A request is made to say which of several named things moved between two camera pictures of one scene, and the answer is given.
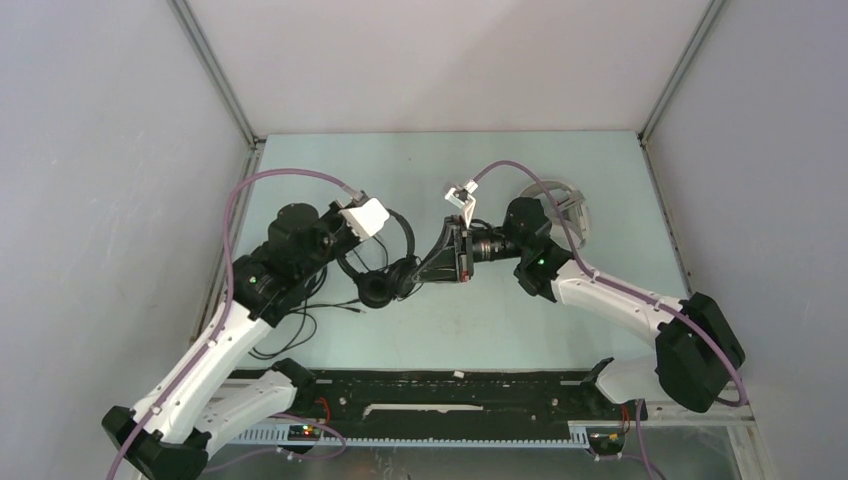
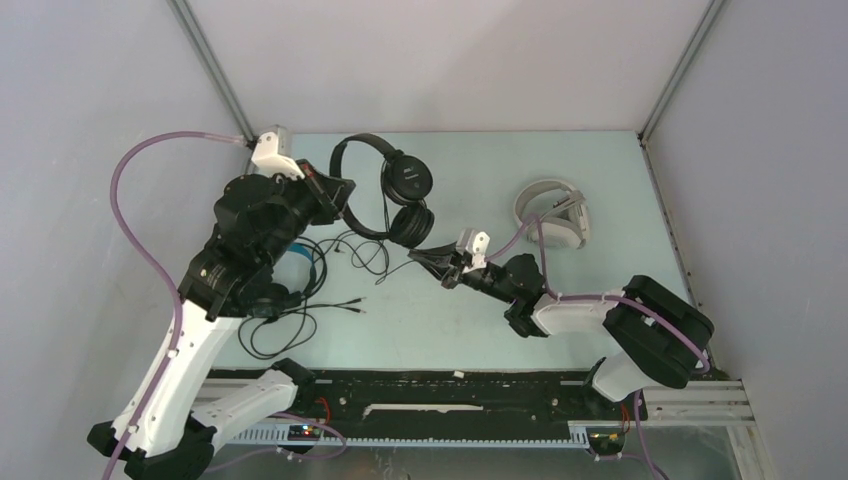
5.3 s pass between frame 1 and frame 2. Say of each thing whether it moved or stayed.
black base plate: stayed
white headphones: stayed
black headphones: moved
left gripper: moved
